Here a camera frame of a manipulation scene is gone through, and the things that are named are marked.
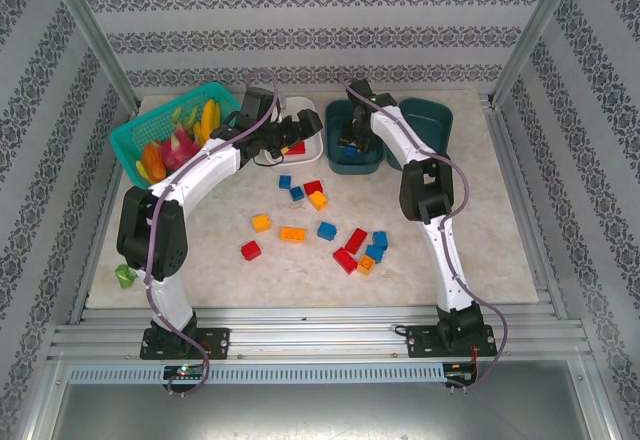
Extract red long lego brick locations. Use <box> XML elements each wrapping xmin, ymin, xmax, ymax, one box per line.
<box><xmin>343</xmin><ymin>227</ymin><xmax>369</xmax><ymax>254</ymax></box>
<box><xmin>332</xmin><ymin>247</ymin><xmax>359</xmax><ymax>275</ymax></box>

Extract white plastic container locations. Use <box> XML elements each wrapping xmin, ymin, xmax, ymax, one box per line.
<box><xmin>263</xmin><ymin>96</ymin><xmax>324</xmax><ymax>166</ymax></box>

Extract dark teal plastic container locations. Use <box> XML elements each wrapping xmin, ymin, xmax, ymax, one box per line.
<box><xmin>385</xmin><ymin>97</ymin><xmax>455</xmax><ymax>172</ymax></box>
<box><xmin>323</xmin><ymin>98</ymin><xmax>387</xmax><ymax>177</ymax></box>

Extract yellow toy banana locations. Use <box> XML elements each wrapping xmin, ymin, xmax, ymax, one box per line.
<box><xmin>198</xmin><ymin>98</ymin><xmax>222</xmax><ymax>142</ymax></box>

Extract pink toy dragon fruit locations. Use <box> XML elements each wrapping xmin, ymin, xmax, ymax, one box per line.
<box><xmin>158</xmin><ymin>128</ymin><xmax>202</xmax><ymax>172</ymax></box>

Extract teal plastic mesh basket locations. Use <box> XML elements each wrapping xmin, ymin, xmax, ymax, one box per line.
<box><xmin>109</xmin><ymin>82</ymin><xmax>246</xmax><ymax>196</ymax></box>

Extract orange toy fruit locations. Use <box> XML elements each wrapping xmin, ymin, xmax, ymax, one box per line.
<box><xmin>140</xmin><ymin>141</ymin><xmax>167</xmax><ymax>182</ymax></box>

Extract green toy leaf vegetable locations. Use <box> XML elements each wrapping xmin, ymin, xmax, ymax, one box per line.
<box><xmin>114</xmin><ymin>262</ymin><xmax>138</xmax><ymax>289</ymax></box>

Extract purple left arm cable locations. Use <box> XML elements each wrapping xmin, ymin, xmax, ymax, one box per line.
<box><xmin>142</xmin><ymin>67</ymin><xmax>281</xmax><ymax>399</ymax></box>

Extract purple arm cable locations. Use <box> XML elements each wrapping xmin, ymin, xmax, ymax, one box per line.
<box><xmin>142</xmin><ymin>67</ymin><xmax>281</xmax><ymax>399</ymax></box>
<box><xmin>337</xmin><ymin>73</ymin><xmax>511</xmax><ymax>394</ymax></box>

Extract aluminium frame side rail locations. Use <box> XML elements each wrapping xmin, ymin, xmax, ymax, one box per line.
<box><xmin>68</xmin><ymin>159</ymin><xmax>127</xmax><ymax>325</ymax></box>
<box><xmin>485</xmin><ymin>102</ymin><xmax>570</xmax><ymax>320</ymax></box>

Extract aluminium frame cross rails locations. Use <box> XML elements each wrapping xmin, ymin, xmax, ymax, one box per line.
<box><xmin>47</xmin><ymin>304</ymin><xmax>596</xmax><ymax>362</ymax></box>

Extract aluminium frame post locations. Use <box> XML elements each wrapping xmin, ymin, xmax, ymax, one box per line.
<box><xmin>39</xmin><ymin>0</ymin><xmax>142</xmax><ymax>114</ymax></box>
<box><xmin>490</xmin><ymin>0</ymin><xmax>585</xmax><ymax>107</ymax></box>

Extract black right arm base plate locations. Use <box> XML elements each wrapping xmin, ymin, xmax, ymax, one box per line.
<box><xmin>404</xmin><ymin>323</ymin><xmax>497</xmax><ymax>360</ymax></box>

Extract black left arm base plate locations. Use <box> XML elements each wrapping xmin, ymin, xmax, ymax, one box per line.
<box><xmin>139</xmin><ymin>327</ymin><xmax>231</xmax><ymax>361</ymax></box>

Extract grey slotted cable duct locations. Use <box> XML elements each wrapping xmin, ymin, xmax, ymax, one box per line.
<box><xmin>66</xmin><ymin>362</ymin><xmax>447</xmax><ymax>386</ymax></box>

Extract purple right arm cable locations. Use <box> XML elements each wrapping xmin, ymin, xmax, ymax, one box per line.
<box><xmin>337</xmin><ymin>73</ymin><xmax>511</xmax><ymax>394</ymax></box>

